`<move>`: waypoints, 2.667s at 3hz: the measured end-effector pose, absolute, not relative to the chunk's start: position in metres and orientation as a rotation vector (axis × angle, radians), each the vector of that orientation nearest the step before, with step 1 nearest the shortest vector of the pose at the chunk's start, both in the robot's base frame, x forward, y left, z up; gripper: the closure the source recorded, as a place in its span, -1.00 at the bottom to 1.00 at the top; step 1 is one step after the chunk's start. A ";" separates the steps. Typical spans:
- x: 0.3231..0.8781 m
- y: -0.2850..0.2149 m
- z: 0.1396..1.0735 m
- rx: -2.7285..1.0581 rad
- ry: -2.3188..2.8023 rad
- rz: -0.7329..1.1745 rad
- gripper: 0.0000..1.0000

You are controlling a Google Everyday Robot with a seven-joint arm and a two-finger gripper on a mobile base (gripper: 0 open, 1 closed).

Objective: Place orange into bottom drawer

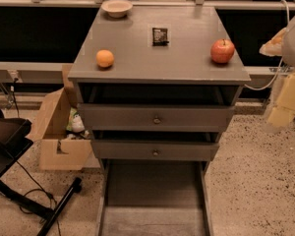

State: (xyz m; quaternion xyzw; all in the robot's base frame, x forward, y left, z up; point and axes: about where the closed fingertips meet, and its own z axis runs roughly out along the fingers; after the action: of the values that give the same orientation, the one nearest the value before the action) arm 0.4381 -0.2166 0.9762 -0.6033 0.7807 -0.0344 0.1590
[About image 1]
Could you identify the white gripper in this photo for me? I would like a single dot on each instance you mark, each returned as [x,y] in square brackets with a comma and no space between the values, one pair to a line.
[294,48]

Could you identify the orange fruit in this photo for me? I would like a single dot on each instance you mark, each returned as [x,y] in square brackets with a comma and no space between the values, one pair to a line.
[104,58]

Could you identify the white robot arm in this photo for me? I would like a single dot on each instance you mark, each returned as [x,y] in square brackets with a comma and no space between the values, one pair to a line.
[283,44]

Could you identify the grey wooden drawer cabinet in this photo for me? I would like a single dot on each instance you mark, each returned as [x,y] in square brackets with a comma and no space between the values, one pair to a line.
[181,73]

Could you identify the grey open bottom drawer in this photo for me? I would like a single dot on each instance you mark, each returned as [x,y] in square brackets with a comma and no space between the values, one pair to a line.
[154,198]

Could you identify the grey middle drawer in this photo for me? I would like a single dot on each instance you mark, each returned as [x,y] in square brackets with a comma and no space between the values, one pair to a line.
[154,150]

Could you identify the grey top drawer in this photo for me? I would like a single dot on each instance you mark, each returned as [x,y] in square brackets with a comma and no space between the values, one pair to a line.
[165,118]

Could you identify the red apple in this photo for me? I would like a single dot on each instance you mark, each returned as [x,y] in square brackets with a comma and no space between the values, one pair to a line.
[222,51]

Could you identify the beige bowl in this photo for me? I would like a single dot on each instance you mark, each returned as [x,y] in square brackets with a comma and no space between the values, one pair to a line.
[117,8]

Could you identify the white green plush toy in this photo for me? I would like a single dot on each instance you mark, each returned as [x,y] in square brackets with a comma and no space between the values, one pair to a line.
[75,122]

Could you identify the cardboard box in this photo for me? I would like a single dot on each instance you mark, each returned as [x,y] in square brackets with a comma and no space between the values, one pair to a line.
[49,127]

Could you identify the black stand with base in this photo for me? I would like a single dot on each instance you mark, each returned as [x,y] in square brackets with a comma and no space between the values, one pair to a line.
[13,144]

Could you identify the metal window rail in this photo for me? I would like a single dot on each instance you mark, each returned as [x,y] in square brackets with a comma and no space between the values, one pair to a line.
[51,73]

